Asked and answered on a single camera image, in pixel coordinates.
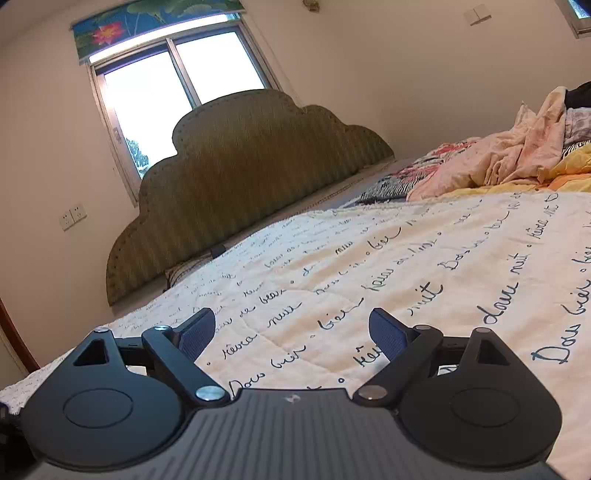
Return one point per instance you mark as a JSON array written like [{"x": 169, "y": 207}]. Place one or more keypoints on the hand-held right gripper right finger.
[{"x": 387, "y": 339}]

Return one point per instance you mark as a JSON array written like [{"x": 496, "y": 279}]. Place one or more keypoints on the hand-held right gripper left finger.
[{"x": 196, "y": 337}]

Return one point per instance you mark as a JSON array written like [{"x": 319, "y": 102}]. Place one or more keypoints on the white script-printed quilt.
[{"x": 415, "y": 277}]

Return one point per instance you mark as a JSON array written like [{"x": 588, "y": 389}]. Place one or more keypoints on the small black device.
[{"x": 218, "y": 251}]

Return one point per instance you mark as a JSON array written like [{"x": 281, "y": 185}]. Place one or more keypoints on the olive upholstered headboard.
[{"x": 240, "y": 184}]

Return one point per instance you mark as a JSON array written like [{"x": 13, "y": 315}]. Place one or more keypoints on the floral patterned pillow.
[{"x": 406, "y": 177}]

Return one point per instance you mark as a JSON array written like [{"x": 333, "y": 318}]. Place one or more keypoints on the crumpled pink blanket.
[{"x": 512, "y": 147}]

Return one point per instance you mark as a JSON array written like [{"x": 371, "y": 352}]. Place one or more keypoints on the window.
[{"x": 152, "y": 92}]

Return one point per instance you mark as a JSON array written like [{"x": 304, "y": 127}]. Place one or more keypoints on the lavender cloth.
[{"x": 577, "y": 127}]

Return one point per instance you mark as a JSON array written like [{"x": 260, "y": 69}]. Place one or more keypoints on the dark cloth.
[{"x": 581, "y": 94}]

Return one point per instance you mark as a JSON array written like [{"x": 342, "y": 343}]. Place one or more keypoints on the floral window valance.
[{"x": 138, "y": 23}]

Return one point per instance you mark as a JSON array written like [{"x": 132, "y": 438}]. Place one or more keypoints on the white wall socket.
[{"x": 73, "y": 217}]

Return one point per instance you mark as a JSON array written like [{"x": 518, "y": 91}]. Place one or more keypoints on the brown wooden door frame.
[{"x": 16, "y": 337}]

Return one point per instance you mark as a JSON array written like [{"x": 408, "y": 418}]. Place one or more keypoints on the white light switch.
[{"x": 478, "y": 14}]

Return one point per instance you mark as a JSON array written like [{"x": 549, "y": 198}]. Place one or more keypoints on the framed wall fixture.
[{"x": 581, "y": 16}]

